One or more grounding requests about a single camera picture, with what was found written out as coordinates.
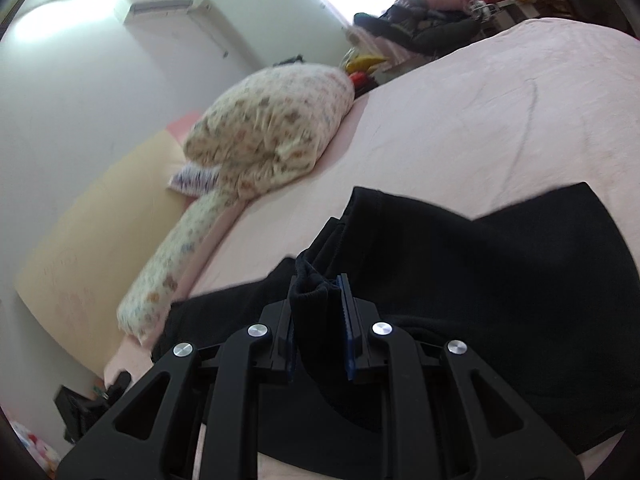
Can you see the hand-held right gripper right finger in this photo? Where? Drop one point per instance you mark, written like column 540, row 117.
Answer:
column 400, row 385

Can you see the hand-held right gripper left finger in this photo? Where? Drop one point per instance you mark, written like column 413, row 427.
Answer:
column 235, row 385

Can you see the black pants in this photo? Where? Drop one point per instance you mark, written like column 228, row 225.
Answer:
column 475, row 285

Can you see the long bear-print pillow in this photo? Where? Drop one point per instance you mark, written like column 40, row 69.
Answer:
column 175, row 270

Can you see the yellow bed headboard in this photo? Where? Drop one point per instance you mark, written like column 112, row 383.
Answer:
column 100, row 235

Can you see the purple-print pillow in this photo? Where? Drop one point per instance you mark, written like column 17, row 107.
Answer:
column 192, row 178

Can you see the rolled bear-print quilt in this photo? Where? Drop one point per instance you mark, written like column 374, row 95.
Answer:
column 275, row 120

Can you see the pink bed blanket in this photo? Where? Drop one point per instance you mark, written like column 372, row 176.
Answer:
column 450, row 110

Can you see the yellow plush toy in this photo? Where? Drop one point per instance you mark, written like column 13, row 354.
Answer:
column 365, row 62

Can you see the dark clothes pile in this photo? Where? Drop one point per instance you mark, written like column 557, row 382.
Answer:
column 415, row 27

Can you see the white air conditioner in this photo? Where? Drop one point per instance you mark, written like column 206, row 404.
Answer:
column 160, row 2

